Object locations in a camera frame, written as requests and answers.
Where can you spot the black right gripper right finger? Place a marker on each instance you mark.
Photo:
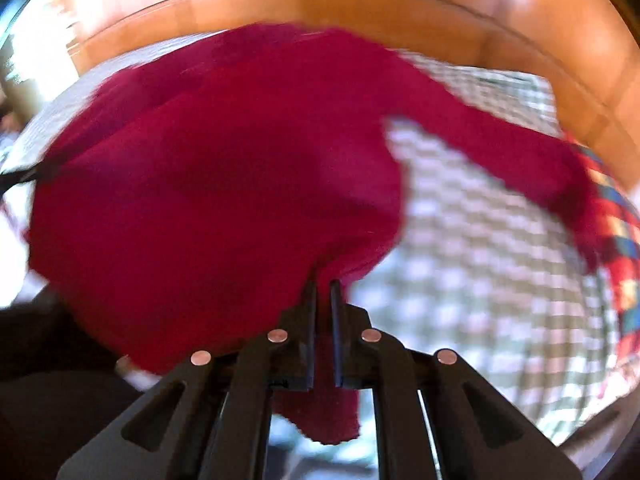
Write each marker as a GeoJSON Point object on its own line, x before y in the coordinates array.
{"type": "Point", "coordinates": [435, 416]}

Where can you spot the wooden panelled headboard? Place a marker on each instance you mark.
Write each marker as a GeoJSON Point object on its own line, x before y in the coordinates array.
{"type": "Point", "coordinates": [583, 47]}

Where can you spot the multicolour checkered pillow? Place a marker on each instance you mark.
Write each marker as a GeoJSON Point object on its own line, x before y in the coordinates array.
{"type": "Point", "coordinates": [618, 233]}

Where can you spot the crimson long-sleeve sweater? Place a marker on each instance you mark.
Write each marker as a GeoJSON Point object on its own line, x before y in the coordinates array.
{"type": "Point", "coordinates": [195, 196]}

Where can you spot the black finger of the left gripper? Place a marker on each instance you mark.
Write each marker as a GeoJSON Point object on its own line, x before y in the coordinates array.
{"type": "Point", "coordinates": [24, 175]}

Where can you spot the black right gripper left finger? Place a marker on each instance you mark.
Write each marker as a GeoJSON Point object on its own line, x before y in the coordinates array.
{"type": "Point", "coordinates": [207, 420]}

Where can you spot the green white checkered bedsheet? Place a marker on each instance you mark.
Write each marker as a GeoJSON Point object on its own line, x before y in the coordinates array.
{"type": "Point", "coordinates": [479, 268]}

